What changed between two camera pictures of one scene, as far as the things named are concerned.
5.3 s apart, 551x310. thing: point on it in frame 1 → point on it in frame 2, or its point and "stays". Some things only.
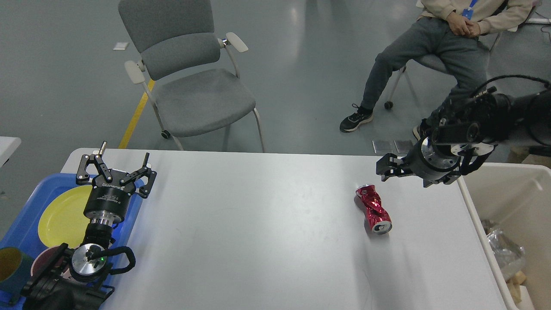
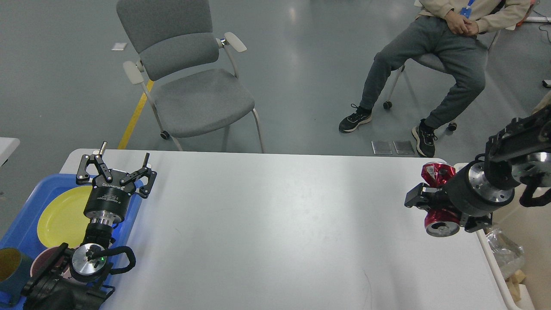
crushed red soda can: [378, 218] → [440, 222]
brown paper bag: [514, 284] stays
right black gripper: [432, 163] → [468, 194]
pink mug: [42, 260] stays
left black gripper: [109, 202] stays
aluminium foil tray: [511, 256] stays
